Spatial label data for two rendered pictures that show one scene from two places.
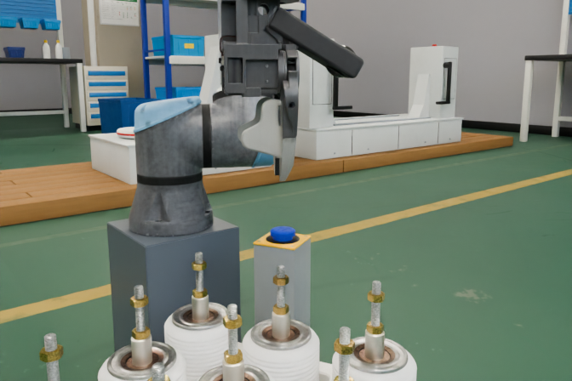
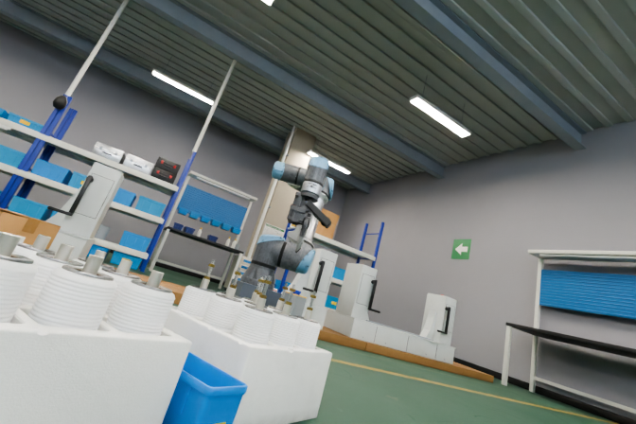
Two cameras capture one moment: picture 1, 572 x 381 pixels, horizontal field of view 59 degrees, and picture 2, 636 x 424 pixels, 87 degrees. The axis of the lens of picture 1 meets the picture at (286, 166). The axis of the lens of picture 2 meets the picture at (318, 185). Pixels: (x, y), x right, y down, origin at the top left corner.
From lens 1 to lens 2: 0.69 m
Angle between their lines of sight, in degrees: 31
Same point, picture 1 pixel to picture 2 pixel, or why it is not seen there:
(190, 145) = (274, 253)
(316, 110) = (358, 307)
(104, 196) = not seen: hidden behind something
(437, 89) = (439, 323)
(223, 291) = not seen: hidden behind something
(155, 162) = (259, 256)
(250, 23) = (301, 203)
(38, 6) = (234, 220)
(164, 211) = (256, 274)
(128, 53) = not seen: hidden behind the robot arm
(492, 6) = (491, 288)
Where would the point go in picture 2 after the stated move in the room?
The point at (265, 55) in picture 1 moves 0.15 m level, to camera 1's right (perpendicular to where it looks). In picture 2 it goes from (302, 211) to (343, 220)
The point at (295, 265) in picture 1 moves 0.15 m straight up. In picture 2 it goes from (295, 303) to (307, 263)
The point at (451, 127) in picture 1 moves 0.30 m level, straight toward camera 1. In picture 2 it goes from (446, 351) to (443, 351)
